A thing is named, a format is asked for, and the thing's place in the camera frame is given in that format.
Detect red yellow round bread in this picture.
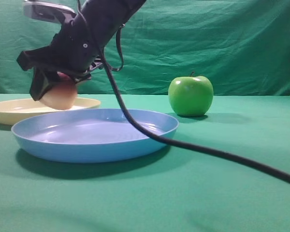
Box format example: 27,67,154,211
39,72,77,110

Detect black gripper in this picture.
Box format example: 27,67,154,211
17,12,104,101

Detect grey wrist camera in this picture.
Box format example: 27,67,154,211
22,0,76,24

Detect blue plastic plate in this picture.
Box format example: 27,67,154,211
11,108,166,163

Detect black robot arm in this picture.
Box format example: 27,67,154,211
16,0,144,101

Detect thick black cable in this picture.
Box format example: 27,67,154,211
76,0,290,188

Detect green backdrop cloth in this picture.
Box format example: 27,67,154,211
0,0,290,96

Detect thin black cable loop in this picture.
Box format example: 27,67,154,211
100,23,126,72

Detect green table cloth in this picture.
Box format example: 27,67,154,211
0,96,290,232

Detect yellow plastic plate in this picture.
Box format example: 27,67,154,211
0,97,101,126

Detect green apple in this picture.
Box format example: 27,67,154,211
168,72,214,117

